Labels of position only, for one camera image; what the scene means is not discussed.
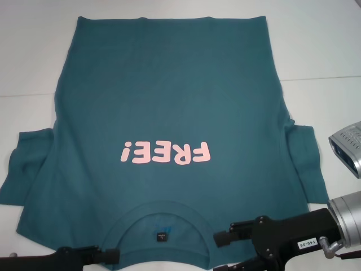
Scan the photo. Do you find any teal FREE print t-shirt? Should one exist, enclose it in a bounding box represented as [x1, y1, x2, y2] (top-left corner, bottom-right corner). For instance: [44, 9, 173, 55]
[0, 16, 331, 271]

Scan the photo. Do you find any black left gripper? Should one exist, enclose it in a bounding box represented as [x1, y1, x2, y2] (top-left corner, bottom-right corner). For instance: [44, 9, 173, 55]
[28, 244, 120, 271]

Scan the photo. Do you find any silver cable connector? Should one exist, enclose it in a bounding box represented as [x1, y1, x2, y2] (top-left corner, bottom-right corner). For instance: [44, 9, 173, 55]
[321, 237, 344, 259]

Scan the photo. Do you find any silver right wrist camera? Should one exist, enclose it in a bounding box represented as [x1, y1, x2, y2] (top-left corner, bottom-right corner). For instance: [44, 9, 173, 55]
[328, 120, 361, 179]

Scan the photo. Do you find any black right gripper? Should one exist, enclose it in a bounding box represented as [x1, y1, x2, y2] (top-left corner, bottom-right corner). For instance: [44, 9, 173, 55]
[213, 208, 344, 271]

